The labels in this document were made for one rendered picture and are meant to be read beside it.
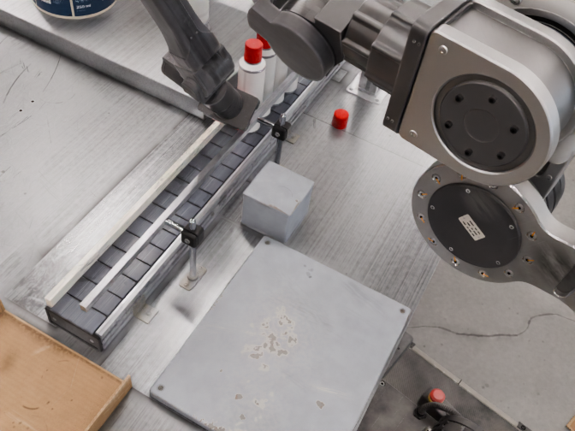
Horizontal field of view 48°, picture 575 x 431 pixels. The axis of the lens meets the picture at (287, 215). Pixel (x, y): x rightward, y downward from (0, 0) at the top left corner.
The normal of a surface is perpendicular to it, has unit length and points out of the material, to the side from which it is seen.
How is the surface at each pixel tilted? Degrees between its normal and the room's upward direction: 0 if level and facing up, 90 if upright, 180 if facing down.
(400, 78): 90
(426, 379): 0
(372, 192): 0
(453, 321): 0
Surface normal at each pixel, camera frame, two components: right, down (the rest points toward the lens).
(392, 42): -0.47, 0.11
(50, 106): 0.11, -0.63
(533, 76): 0.32, -0.44
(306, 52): -0.63, 0.75
